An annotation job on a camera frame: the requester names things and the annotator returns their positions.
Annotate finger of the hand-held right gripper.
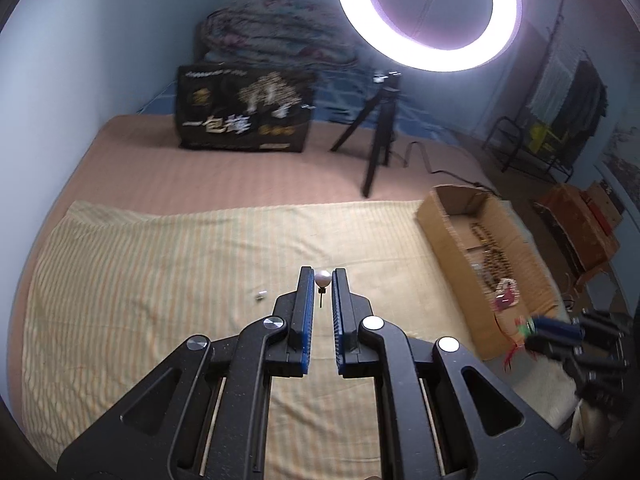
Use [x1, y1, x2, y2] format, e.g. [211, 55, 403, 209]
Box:
[524, 335, 577, 363]
[530, 315, 587, 341]

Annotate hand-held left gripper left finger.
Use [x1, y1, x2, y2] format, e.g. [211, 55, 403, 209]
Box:
[57, 266, 316, 480]

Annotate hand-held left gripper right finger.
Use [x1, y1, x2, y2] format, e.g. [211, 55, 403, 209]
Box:
[331, 267, 586, 480]

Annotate green pendant with red cord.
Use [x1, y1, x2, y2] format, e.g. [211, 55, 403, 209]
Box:
[502, 316, 539, 374]

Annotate pearl stud earring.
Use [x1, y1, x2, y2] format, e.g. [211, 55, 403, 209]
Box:
[314, 270, 332, 309]

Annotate brown bead necklace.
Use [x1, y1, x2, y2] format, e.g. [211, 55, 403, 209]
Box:
[467, 222, 514, 291]

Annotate orange-brown cardboard box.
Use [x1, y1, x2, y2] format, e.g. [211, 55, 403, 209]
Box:
[532, 182, 624, 274]

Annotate yellow striped cloth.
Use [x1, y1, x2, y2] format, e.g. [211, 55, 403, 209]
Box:
[20, 199, 566, 467]

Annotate tan bed sheet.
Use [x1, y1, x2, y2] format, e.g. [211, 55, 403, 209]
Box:
[65, 112, 501, 221]

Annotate black metal clothes rack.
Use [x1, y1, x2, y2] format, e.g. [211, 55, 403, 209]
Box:
[482, 15, 609, 184]

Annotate yellow box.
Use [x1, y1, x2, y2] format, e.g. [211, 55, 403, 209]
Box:
[525, 125, 557, 154]

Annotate black tripod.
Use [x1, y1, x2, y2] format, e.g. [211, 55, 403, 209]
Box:
[330, 72, 404, 199]

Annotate black snack bag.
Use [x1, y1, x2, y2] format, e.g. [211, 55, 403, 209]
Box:
[175, 64, 317, 153]

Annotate dark hanging clothes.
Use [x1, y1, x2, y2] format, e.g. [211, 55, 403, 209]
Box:
[560, 59, 609, 152]

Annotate striped hanging towel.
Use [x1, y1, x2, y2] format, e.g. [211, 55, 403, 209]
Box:
[525, 55, 569, 122]

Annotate folded floral quilt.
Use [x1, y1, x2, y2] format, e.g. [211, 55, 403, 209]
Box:
[192, 0, 362, 69]

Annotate wall poster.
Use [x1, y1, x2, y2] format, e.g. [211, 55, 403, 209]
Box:
[600, 117, 640, 208]

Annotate black power cable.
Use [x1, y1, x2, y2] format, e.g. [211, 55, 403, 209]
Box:
[400, 141, 497, 196]

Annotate white ring light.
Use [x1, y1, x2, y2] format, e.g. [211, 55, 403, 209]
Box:
[336, 0, 522, 72]

